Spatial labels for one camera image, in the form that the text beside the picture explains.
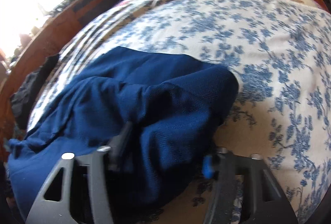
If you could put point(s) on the blue suit jacket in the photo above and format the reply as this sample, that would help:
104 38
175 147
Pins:
155 89

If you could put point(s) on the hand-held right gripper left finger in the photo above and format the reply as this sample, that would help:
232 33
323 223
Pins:
121 146

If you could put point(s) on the bed with floral sheets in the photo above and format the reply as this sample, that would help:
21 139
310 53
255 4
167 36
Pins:
258 58

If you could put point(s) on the black garment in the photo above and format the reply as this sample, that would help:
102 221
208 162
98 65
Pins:
25 89

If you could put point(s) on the wooden desk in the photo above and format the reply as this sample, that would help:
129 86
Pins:
51 35

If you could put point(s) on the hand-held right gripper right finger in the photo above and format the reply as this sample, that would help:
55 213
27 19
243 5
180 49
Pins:
207 167

